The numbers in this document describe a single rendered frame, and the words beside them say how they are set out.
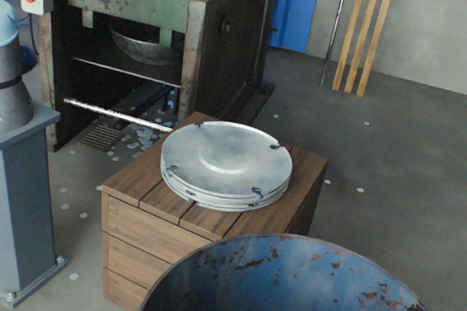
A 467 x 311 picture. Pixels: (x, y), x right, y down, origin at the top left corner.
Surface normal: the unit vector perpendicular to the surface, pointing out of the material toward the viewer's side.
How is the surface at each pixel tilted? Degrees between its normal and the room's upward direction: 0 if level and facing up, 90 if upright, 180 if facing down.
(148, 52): 105
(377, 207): 0
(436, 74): 90
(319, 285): 88
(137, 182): 0
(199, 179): 0
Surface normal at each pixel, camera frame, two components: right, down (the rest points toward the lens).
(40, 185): 0.86, 0.35
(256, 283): 0.22, 0.49
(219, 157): 0.13, -0.85
